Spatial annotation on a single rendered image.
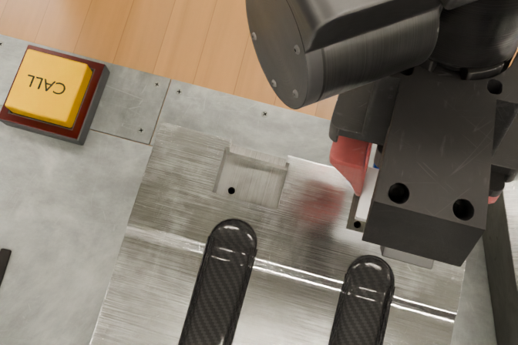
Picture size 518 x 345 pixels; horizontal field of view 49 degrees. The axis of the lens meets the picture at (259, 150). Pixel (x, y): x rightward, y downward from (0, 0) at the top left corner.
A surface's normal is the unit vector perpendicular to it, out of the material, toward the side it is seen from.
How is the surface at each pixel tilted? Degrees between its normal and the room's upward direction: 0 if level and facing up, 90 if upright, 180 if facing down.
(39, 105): 0
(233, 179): 0
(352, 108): 22
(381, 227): 70
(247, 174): 0
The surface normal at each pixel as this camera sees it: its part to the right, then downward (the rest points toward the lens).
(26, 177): 0.02, -0.25
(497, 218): -1.00, 0.03
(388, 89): -0.30, 0.77
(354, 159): 0.00, -0.59
